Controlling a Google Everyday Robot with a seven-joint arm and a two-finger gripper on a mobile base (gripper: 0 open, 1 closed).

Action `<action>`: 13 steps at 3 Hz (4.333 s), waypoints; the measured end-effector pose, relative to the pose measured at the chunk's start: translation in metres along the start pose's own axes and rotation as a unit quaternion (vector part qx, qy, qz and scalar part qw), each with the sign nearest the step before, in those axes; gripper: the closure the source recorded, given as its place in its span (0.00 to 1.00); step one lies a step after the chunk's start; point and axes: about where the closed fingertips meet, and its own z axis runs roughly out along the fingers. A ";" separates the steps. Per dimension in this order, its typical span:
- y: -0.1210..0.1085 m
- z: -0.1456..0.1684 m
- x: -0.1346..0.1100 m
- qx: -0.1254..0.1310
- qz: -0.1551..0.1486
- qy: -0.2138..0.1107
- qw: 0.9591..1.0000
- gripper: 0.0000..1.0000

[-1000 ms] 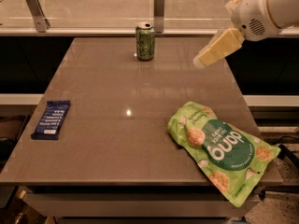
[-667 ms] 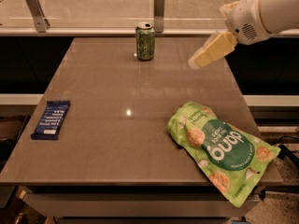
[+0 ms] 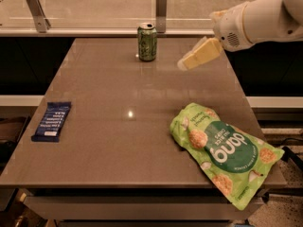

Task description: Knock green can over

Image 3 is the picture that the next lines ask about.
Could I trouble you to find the left metal glass bracket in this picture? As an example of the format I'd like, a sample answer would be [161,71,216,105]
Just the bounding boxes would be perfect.
[26,0,51,33]

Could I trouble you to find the green soda can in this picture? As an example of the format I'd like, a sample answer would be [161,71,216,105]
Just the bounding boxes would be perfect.
[137,23,157,61]

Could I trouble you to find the green rice chips bag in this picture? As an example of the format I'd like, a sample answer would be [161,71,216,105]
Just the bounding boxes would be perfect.
[169,103,284,210]

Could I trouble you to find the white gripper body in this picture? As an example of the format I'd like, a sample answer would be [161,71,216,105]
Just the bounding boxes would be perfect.
[212,2,253,52]

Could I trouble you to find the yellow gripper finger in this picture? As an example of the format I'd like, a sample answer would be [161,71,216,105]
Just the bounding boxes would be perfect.
[209,9,226,20]
[177,37,223,70]

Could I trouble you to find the middle metal glass bracket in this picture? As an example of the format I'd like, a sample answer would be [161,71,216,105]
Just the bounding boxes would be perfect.
[156,0,167,33]

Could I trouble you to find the glass barrier panel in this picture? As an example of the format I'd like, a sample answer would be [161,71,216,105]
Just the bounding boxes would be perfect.
[0,0,253,30]

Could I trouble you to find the blue snack bar wrapper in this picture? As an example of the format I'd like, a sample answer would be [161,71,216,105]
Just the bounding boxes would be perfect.
[31,102,71,142]

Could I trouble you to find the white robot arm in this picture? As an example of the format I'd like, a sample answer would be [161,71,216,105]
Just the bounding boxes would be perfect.
[177,0,303,71]

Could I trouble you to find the metal glass bracket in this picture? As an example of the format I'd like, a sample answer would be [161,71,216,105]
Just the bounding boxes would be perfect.
[26,0,51,33]
[156,0,167,33]

